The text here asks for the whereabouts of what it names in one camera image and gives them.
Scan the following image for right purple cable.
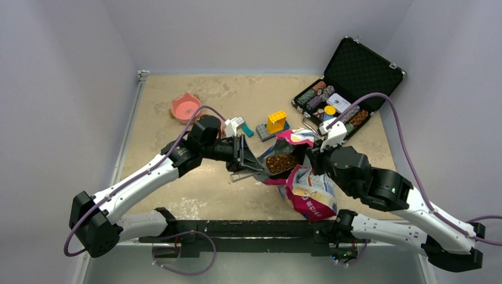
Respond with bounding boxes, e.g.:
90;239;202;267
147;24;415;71
326;92;502;247

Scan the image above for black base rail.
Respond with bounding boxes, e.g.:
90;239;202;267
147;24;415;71
98;208;365;260

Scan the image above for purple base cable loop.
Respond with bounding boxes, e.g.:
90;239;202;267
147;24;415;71
152;227;218;276

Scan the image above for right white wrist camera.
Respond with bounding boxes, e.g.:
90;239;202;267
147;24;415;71
318;117;347;151

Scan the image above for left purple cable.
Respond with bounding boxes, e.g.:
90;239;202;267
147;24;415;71
63;105;227;258

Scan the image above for pink pet bowl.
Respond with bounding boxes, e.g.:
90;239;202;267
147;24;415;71
169;92;201;124
217;124;226;138

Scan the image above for near pink pet bowl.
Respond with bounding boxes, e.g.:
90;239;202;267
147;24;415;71
217;124;226;138

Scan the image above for grey blue toy brick base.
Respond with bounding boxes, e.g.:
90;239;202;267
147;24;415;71
255;122;290;142

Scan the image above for black poker chip case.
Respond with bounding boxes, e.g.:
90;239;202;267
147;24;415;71
291;36;407;125

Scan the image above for clear plastic scoop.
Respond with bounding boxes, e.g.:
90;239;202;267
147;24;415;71
230;154;300;183

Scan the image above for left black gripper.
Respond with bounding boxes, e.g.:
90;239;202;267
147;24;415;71
200;133;264;174

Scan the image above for far pink pet bowl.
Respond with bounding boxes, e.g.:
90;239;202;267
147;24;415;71
169;92;201;124

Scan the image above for teal toy brick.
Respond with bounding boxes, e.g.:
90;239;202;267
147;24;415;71
241;123;255;138

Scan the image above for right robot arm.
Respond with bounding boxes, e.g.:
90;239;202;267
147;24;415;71
306;146;485;273

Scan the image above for yellow toy brick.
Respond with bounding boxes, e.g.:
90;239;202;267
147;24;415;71
266;111;287;134

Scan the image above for colourful pet food bag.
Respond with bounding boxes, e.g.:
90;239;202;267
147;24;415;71
258;128;337;221

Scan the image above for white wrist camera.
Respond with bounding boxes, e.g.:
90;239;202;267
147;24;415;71
318;117;347;151
224;117;245;137

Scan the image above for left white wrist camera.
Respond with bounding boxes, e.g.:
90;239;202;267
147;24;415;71
224;117;245;137

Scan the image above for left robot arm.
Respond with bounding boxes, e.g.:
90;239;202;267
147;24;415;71
63;115;265;258

